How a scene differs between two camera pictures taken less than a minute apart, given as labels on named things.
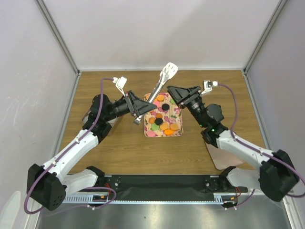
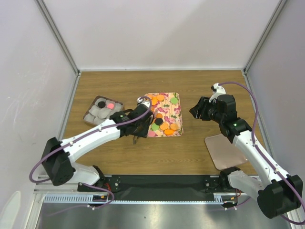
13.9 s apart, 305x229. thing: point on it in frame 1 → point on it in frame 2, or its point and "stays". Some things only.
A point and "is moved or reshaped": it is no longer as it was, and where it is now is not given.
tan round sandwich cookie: [163, 126] stays
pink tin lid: [222, 159] stays
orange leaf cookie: [168, 132] stays
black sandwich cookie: [158, 121] stays
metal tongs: [168, 70] → [134, 139]
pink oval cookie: [157, 103] is moved or reshaped
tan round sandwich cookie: [160, 98] stays
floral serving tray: [166, 119] stays
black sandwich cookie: [165, 107] is moved or reshaped
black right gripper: [180, 94] → [201, 107]
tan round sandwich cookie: [174, 126] stays
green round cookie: [155, 127] stays
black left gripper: [137, 107] → [143, 133]
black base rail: [130, 187] stays
